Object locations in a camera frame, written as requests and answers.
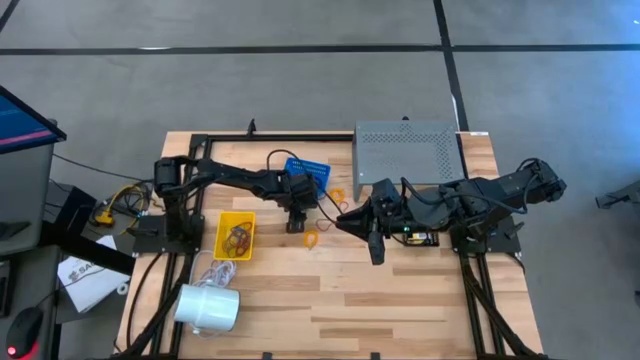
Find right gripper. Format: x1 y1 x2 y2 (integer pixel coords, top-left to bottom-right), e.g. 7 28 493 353
334 177 416 241

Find blue plastic basket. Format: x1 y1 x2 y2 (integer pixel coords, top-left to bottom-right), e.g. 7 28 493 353
283 156 333 196

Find black desk leg bar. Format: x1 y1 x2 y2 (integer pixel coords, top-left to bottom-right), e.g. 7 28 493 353
39 219 137 277

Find grey desk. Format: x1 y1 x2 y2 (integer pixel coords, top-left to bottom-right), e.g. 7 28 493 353
0 142 64 360

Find black plastic basket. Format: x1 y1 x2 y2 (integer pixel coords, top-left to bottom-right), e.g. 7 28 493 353
401 229 442 248

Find grey perforated metal shelf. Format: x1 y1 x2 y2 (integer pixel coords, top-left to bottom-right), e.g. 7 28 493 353
351 118 467 203

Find yellow plastic basket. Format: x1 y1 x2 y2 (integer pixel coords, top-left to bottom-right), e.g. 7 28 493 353
213 210 258 263

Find black power box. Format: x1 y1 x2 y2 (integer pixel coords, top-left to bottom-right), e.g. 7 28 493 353
47 179 99 236

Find white printed paper sheet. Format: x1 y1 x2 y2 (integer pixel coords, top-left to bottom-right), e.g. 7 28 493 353
56 234 133 315

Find grey chair leg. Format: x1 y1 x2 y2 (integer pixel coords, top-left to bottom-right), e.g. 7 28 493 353
594 179 640 211

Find computer monitor blue screen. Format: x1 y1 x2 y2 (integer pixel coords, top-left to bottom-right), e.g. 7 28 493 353
0 84 68 155

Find black computer mouse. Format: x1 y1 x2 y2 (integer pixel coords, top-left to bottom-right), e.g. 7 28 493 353
5 305 44 359

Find black keyboard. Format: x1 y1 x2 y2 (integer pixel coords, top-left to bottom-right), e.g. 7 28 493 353
0 259 13 319

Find black aluminium table frame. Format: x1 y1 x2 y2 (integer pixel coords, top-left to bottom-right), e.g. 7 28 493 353
112 118 551 360

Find white cable bundle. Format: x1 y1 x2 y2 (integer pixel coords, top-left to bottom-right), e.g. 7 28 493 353
187 248 239 342

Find black power cable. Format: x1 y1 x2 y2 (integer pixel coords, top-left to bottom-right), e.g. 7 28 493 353
51 152 156 184

